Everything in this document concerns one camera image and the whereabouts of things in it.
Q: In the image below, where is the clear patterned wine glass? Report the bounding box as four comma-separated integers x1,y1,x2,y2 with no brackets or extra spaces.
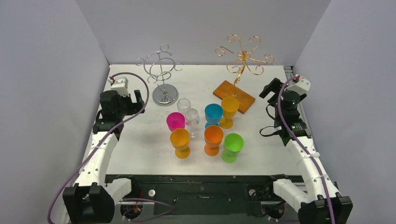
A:
177,98,191,117

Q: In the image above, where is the blue plastic wine glass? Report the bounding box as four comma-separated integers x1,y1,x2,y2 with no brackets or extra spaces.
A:
205,104,223,128

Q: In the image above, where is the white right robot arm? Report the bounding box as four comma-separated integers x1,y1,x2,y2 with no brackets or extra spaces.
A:
259,76,353,224

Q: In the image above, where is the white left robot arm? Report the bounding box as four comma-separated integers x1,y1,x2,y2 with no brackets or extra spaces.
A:
62,90,145,224

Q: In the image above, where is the yellow wine glass at back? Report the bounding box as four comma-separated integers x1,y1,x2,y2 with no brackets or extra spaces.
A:
219,97,239,129

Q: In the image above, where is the yellow wine glass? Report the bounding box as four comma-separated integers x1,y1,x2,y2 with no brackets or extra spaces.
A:
219,97,239,129
170,128,190,159

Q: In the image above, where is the pink plastic wine glass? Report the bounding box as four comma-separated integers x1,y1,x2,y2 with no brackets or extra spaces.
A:
166,112,185,132

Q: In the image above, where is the yellow wine glass in front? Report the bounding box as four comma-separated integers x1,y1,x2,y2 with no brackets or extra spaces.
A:
170,128,190,159

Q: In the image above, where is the clear small wine glass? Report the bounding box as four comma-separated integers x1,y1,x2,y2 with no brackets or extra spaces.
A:
185,108,199,138

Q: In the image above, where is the green plastic wine glass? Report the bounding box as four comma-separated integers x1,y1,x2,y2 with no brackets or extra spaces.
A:
221,133,244,163

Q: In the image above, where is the orange plastic wine glass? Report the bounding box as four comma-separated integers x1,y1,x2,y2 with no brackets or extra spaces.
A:
204,125,224,156

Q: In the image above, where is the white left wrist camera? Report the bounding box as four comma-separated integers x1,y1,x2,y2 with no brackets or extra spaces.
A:
110,77,130,97

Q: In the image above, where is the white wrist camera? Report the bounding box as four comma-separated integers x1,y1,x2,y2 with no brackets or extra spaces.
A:
110,77,130,97
285,75,311,96

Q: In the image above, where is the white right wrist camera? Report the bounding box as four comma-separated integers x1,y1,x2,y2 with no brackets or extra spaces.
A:
285,75,311,96

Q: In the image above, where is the gold wire glass rack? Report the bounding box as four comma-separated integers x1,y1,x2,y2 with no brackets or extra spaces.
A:
213,34,275,114

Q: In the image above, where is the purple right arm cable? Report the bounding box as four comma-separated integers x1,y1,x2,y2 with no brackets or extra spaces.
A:
277,76,336,224

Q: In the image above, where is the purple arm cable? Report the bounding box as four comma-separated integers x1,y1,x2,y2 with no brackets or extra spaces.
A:
277,76,336,224
47,72,150,224

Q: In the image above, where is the silver wire glass rack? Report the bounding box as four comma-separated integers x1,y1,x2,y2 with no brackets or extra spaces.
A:
137,44,183,106

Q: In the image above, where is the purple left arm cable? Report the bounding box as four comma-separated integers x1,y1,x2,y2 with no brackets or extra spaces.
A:
47,72,150,224

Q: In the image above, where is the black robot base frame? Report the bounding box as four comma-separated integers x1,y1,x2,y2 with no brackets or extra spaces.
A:
112,175,298,224

